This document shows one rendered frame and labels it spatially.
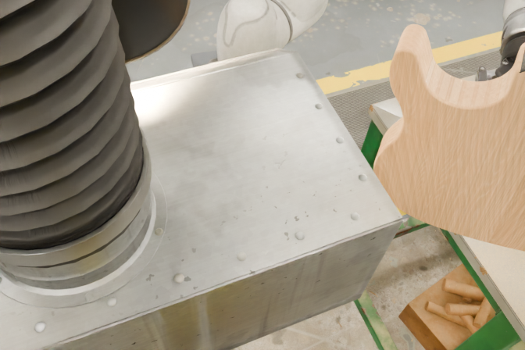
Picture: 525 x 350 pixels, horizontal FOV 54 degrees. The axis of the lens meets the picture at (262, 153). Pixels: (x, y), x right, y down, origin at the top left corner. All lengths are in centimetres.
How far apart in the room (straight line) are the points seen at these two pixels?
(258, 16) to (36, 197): 117
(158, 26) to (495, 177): 52
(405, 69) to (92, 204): 45
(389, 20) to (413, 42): 241
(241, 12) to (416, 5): 193
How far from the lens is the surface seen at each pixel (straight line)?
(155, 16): 39
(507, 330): 113
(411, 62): 62
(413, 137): 72
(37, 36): 19
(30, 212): 26
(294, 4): 147
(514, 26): 93
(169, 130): 38
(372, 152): 131
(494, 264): 110
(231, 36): 139
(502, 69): 88
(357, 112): 248
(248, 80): 41
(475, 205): 84
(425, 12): 315
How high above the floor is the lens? 182
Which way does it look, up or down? 53 degrees down
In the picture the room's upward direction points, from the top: 5 degrees clockwise
